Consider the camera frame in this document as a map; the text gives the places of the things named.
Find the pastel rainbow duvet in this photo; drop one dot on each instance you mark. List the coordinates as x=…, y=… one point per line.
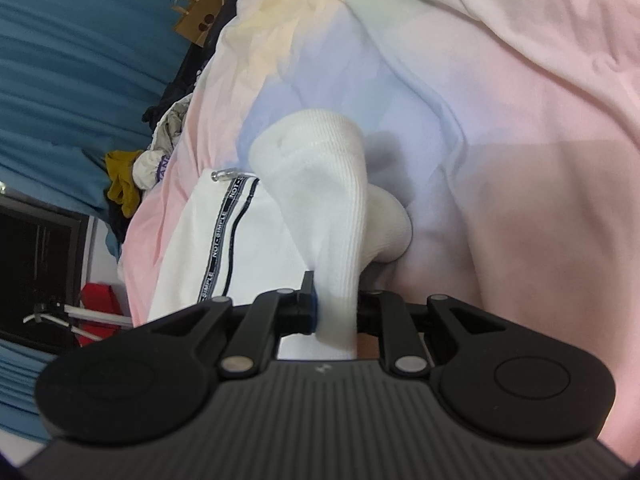
x=509, y=129

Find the brown paper shopping bag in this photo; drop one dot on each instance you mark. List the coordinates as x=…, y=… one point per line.
x=196, y=18

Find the white pants with logo stripe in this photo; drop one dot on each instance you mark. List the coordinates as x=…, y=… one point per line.
x=231, y=240

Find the mustard yellow garment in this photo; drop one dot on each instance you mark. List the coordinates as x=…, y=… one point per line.
x=123, y=191

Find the dark window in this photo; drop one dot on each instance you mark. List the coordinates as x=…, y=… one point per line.
x=42, y=254

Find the white clothes rack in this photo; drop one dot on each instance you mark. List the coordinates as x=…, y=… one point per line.
x=73, y=319

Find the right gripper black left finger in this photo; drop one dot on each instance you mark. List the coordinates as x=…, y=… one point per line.
x=143, y=384

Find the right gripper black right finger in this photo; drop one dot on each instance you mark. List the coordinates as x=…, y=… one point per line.
x=500, y=380

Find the black armchair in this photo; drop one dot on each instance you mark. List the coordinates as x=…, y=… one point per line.
x=197, y=57

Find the blue curtain right panel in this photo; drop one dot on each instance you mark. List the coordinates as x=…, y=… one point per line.
x=76, y=78

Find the pile of clothes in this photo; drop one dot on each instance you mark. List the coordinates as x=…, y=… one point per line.
x=166, y=121

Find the white knit sweater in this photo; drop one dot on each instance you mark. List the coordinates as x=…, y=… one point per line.
x=312, y=164

